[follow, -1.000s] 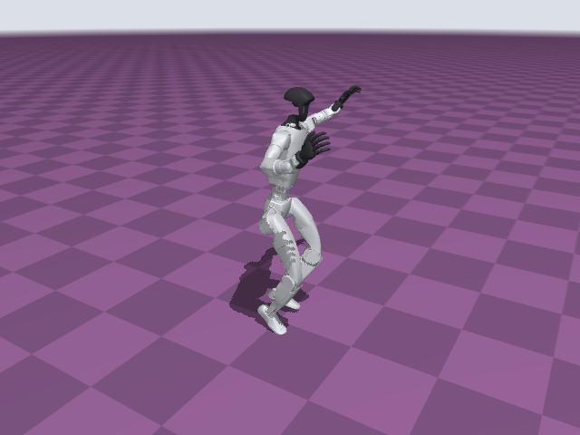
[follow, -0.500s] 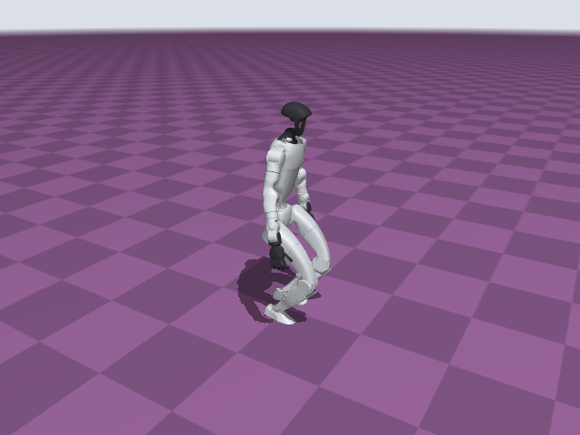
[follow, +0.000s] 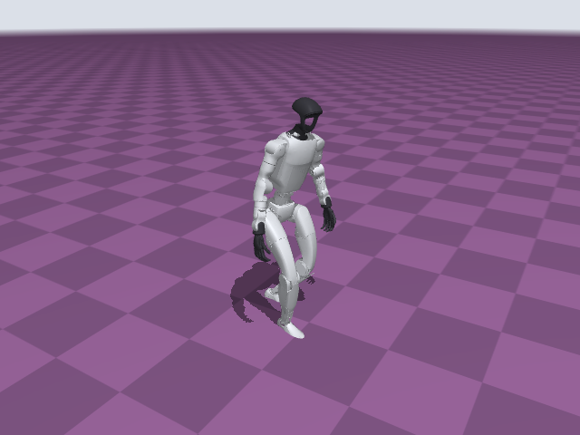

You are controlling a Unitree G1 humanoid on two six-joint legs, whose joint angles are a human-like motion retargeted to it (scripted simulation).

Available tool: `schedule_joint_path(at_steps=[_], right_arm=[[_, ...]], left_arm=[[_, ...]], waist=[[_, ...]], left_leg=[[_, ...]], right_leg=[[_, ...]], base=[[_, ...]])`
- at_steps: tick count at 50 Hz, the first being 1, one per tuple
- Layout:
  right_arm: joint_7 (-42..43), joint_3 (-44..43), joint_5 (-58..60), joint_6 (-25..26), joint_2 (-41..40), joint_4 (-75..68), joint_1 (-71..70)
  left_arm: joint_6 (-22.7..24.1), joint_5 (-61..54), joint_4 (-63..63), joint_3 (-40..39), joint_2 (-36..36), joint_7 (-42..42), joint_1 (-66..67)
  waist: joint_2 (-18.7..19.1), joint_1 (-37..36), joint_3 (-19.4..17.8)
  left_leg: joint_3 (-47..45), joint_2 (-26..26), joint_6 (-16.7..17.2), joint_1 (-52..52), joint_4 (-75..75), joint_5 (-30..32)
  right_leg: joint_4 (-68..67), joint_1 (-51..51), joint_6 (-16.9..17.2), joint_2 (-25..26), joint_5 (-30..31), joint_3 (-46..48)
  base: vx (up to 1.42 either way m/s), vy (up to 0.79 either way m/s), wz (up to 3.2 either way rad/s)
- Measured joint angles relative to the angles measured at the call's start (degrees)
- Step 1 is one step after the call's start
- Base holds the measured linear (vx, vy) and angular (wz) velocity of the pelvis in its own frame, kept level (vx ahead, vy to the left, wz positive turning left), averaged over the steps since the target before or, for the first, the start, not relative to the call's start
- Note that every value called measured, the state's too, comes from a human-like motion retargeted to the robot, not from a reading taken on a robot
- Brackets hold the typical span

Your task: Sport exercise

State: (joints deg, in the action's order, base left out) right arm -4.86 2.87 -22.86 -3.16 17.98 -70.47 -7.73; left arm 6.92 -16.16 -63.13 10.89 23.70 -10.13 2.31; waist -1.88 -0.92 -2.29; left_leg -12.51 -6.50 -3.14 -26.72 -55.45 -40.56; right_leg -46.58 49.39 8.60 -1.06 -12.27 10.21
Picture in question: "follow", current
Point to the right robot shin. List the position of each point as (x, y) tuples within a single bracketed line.
[(287, 298)]

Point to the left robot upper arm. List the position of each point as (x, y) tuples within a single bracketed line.
[(316, 168)]

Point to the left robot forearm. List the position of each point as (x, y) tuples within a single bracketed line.
[(321, 189)]

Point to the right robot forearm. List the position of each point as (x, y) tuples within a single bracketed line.
[(259, 214)]

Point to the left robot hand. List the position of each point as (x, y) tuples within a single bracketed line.
[(329, 216)]

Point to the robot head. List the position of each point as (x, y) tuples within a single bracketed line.
[(306, 108)]

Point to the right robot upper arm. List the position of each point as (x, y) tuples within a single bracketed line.
[(274, 150)]

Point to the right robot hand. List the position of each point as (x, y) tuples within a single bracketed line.
[(259, 245)]

